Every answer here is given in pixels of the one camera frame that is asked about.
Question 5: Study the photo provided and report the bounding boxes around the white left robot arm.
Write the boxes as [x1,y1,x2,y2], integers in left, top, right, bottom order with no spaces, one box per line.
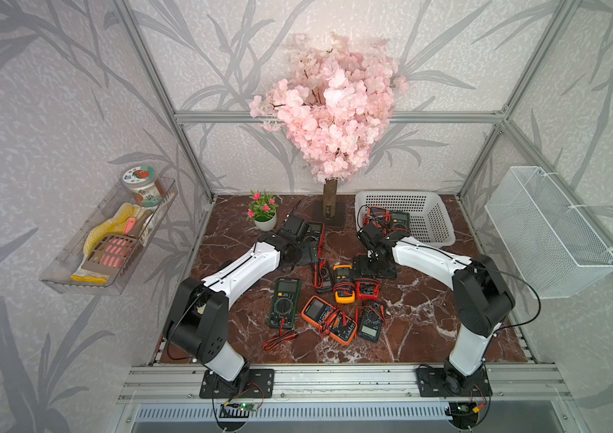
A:
[162,215,324,388]

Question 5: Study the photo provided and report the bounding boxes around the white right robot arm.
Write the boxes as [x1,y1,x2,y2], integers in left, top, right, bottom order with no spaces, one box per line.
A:
[357,223,515,388]

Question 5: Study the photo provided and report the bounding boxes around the small potted pink flower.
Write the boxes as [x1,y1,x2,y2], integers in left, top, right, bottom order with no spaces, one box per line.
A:
[247,191,279,232]

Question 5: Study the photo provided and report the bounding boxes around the pink cherry blossom tree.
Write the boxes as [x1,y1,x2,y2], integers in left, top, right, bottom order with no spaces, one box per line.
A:
[250,34,409,212]

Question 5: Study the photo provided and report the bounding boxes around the clear acrylic wall shelf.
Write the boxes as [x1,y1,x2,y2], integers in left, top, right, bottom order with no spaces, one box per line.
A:
[40,177,178,296]

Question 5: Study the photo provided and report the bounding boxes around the small black clamp multimeter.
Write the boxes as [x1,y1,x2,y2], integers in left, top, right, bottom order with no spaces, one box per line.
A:
[313,259,334,293]

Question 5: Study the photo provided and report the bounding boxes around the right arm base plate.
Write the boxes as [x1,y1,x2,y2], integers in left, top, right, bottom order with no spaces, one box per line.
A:
[416,362,492,399]

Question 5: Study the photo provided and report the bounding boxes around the orange multimeter front left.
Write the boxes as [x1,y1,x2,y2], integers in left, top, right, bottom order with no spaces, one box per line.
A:
[300,296,339,333]

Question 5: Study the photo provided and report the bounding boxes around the green XUXIN multimeter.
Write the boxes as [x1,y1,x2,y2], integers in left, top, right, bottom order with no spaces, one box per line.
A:
[389,211,411,233]

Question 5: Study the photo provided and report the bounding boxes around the yellow ANENG multimeter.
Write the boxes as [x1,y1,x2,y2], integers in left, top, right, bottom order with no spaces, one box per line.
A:
[333,264,356,304]

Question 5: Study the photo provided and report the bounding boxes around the white wire mesh wall basket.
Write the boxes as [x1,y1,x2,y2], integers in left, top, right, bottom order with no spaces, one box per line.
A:
[485,166,613,299]

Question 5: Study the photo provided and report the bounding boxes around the circuit board right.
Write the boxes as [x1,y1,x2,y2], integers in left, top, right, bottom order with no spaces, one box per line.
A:
[445,402,487,432]

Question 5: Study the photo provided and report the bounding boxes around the large green multimeter left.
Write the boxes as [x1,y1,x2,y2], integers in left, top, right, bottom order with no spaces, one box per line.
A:
[268,278,301,330]

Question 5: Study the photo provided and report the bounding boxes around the small black multimeter front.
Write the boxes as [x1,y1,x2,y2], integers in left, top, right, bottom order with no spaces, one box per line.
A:
[357,299,386,342]

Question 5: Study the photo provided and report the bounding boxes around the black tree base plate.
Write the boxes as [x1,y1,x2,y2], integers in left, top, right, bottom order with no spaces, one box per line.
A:
[311,200,346,228]

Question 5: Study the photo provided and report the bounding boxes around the red ANENG DT9205A multimeter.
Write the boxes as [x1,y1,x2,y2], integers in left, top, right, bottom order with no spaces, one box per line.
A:
[304,222,325,263]

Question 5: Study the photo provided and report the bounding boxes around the white plastic perforated basket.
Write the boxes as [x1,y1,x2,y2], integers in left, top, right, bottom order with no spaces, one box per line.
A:
[354,191,456,247]

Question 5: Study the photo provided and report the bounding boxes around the green circuit board left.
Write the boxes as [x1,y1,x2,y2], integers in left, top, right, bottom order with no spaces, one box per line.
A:
[219,401,264,420]

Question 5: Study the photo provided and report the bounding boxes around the aluminium front rail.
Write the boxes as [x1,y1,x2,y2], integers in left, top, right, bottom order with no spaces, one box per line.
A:
[116,364,573,404]

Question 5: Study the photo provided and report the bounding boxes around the aluminium frame post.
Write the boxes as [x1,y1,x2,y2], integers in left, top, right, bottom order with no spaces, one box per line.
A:
[112,0,215,201]

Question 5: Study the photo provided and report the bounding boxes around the orange Victor 890F multimeter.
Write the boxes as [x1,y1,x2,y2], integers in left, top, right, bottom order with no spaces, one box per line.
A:
[362,206,391,233]

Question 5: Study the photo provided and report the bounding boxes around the pink grid brush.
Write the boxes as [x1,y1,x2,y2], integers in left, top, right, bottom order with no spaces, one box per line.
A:
[70,218,138,285]

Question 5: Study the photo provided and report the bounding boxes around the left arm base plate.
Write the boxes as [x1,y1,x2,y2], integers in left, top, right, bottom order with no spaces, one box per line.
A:
[199,368,275,400]

